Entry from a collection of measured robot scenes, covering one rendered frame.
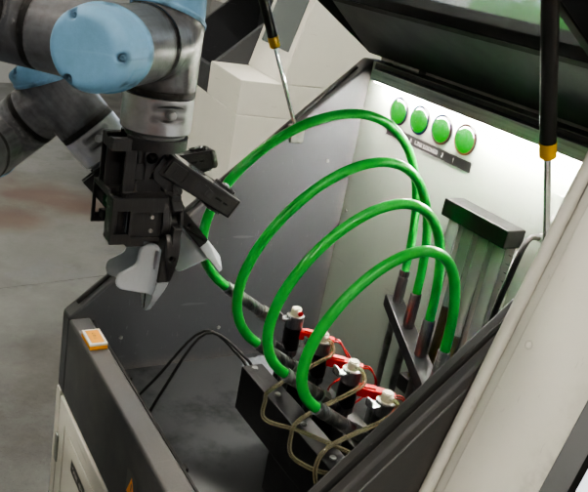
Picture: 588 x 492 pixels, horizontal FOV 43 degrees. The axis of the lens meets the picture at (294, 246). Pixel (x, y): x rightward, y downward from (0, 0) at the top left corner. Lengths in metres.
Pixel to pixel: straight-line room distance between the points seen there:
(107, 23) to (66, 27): 0.04
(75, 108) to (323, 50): 3.13
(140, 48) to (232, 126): 3.29
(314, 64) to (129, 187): 3.26
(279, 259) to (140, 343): 0.32
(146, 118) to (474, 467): 0.52
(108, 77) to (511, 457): 0.56
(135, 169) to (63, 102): 0.20
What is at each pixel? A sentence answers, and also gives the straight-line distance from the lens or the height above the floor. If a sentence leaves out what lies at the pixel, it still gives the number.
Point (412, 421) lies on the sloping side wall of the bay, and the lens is 0.90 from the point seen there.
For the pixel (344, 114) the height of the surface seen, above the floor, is 1.41.
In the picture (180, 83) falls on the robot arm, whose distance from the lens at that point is 0.79.
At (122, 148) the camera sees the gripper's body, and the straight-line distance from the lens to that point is 0.80.
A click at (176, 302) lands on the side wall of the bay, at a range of 1.45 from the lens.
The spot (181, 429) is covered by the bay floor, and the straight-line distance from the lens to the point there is 1.34.
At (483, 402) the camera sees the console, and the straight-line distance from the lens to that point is 0.90.
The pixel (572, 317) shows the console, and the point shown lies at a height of 1.31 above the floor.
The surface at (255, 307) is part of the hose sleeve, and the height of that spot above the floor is 1.12.
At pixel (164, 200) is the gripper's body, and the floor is 1.34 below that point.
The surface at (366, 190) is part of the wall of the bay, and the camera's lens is 1.48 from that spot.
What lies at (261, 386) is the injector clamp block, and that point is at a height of 0.98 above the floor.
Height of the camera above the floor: 1.61
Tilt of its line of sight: 21 degrees down
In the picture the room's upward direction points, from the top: 11 degrees clockwise
